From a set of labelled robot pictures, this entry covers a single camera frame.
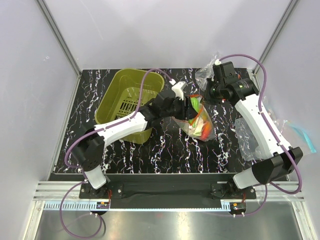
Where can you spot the clear red-zip bag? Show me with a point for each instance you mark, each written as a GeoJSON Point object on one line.
{"type": "Point", "coordinates": [186, 125]}

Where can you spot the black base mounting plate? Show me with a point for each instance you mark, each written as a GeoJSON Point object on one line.
{"type": "Point", "coordinates": [120, 186]}

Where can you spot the clear blue-zip bag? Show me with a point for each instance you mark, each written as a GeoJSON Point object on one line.
{"type": "Point", "coordinates": [295, 135]}

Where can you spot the aluminium rail frame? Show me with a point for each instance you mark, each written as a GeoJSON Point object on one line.
{"type": "Point", "coordinates": [276, 214]}

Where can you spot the white toy cauliflower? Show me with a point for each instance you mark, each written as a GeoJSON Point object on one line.
{"type": "Point", "coordinates": [197, 127]}

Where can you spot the clear bag at back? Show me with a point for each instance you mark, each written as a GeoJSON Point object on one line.
{"type": "Point", "coordinates": [206, 72]}

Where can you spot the black marble pattern mat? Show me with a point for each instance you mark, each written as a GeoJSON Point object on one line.
{"type": "Point", "coordinates": [167, 151]}

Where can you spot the red orange toy mango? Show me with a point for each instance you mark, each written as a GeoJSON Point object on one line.
{"type": "Point", "coordinates": [206, 132]}

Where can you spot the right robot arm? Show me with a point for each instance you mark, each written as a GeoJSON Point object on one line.
{"type": "Point", "coordinates": [278, 157]}

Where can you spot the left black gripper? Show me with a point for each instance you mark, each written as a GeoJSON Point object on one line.
{"type": "Point", "coordinates": [187, 112]}

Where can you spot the clear bag under arm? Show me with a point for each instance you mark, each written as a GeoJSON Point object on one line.
{"type": "Point", "coordinates": [248, 145]}

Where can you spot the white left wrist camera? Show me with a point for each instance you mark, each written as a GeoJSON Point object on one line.
{"type": "Point", "coordinates": [177, 88]}

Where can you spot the yellow green toy mango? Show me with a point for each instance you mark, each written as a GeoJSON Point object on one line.
{"type": "Point", "coordinates": [204, 116]}

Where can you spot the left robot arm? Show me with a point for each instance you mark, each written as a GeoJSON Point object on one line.
{"type": "Point", "coordinates": [88, 150]}

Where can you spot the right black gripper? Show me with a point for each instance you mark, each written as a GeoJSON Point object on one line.
{"type": "Point", "coordinates": [207, 99]}

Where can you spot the olive green plastic basket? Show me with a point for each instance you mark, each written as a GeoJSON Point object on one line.
{"type": "Point", "coordinates": [121, 99]}

